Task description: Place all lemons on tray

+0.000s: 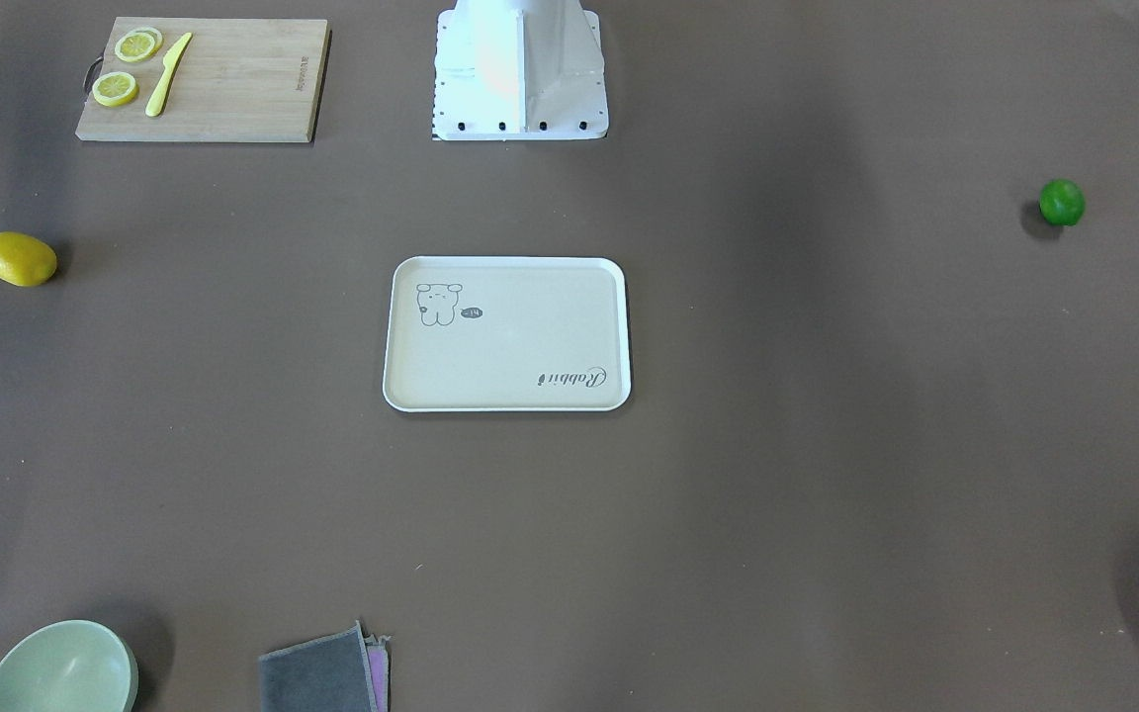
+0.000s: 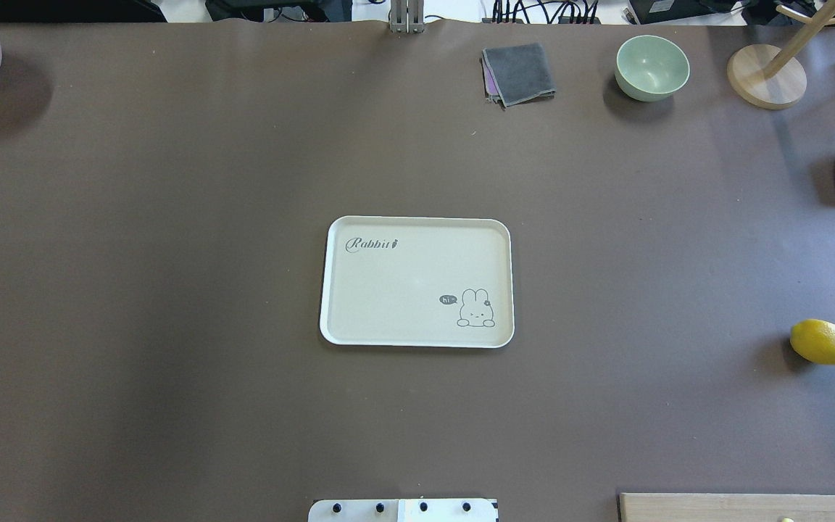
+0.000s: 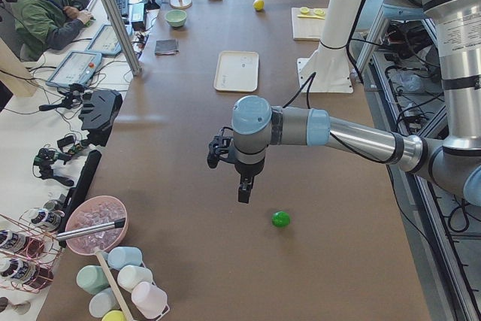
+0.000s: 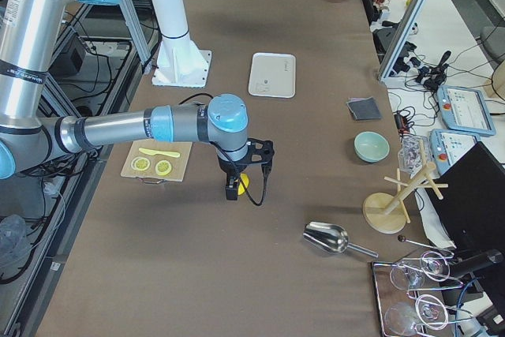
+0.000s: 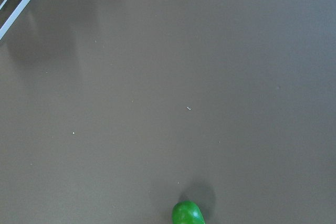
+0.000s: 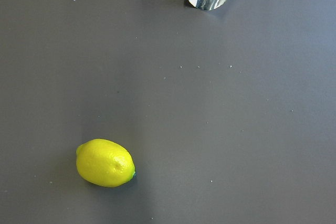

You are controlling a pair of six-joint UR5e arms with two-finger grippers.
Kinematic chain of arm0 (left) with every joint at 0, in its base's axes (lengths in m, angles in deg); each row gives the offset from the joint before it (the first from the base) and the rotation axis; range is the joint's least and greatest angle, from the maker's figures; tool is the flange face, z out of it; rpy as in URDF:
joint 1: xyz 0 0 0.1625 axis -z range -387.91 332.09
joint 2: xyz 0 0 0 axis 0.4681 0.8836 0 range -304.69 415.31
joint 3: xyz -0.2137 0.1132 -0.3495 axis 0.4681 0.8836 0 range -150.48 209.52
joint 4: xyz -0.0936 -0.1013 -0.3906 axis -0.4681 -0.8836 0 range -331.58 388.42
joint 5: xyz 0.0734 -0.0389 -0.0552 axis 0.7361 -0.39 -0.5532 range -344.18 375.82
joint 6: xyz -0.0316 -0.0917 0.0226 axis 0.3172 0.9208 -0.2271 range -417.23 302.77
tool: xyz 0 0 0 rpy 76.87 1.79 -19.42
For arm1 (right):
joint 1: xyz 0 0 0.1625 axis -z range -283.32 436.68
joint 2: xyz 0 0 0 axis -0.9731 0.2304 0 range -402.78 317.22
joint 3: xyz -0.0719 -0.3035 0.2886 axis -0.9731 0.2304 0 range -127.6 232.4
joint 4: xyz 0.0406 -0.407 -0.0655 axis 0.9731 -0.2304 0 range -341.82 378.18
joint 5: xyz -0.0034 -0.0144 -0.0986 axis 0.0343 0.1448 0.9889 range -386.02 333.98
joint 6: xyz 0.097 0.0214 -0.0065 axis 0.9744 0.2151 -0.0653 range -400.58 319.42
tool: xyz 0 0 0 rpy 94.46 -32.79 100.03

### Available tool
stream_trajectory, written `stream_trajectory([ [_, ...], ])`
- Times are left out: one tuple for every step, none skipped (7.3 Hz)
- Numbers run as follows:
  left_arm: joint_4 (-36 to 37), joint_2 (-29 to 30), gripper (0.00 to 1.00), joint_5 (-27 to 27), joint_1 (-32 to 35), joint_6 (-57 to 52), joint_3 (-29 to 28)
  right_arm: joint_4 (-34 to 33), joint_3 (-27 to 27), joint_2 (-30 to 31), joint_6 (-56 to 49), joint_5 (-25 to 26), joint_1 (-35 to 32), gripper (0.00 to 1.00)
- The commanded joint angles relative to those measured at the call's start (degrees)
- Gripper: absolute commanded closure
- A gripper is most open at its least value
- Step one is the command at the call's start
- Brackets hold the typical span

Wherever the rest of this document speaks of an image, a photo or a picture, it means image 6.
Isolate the yellow lemon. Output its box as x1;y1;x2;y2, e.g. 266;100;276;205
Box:
76;139;136;187

